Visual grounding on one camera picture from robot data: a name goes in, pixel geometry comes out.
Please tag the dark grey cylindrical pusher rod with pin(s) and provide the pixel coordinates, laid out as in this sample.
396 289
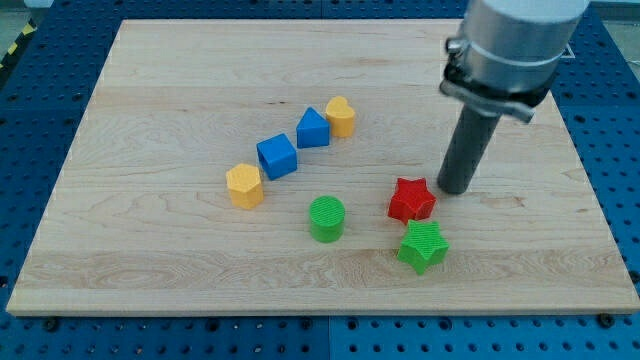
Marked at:
469 141

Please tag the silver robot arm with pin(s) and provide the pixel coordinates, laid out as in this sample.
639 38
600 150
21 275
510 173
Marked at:
501 62

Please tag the red star block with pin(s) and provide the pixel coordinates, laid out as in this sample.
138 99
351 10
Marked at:
412 200

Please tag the green star block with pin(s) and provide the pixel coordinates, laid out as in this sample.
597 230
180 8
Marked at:
422 246

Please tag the yellow heart block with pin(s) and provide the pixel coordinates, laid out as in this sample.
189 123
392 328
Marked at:
341 117

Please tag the blue triangle block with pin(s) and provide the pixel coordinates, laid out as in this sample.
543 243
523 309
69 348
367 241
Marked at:
313 130

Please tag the green cylinder block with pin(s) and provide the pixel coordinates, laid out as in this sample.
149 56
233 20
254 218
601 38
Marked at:
327 218

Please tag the blue cube block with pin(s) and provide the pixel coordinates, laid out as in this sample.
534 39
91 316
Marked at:
277 156

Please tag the light wooden board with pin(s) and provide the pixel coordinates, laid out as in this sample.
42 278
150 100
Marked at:
140 221

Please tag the yellow hexagon block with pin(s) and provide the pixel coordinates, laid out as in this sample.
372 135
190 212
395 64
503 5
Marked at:
245 186

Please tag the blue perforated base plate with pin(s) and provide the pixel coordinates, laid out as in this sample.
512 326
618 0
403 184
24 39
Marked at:
46 94

